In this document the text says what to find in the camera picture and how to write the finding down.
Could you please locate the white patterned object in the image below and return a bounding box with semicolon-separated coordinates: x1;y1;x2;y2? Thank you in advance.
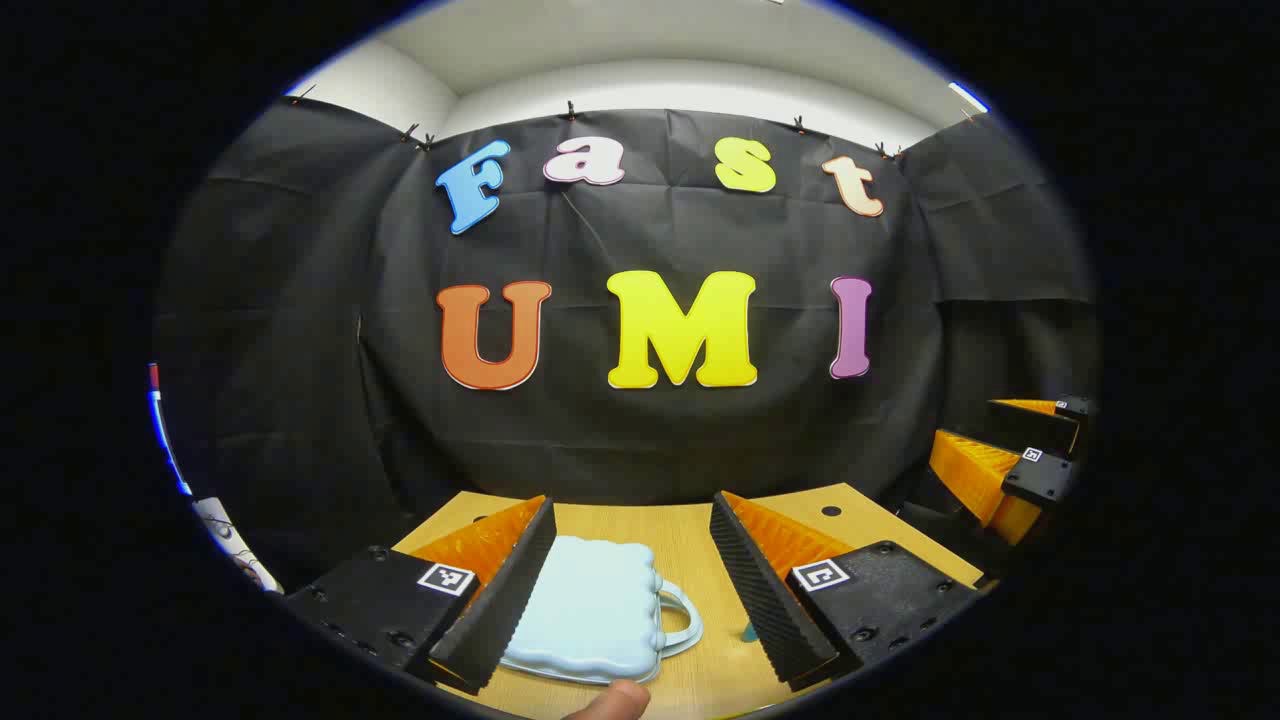
193;497;283;593

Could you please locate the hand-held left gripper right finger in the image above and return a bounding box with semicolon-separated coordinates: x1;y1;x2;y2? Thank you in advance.
708;490;983;693

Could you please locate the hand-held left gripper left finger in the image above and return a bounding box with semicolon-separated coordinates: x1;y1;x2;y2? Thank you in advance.
283;495;558;696

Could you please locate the black backdrop cloth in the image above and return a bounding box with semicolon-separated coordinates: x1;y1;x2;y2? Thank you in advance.
155;95;1101;591

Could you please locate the light blue suitcase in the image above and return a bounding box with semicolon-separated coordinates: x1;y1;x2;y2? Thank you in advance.
497;535;705;687

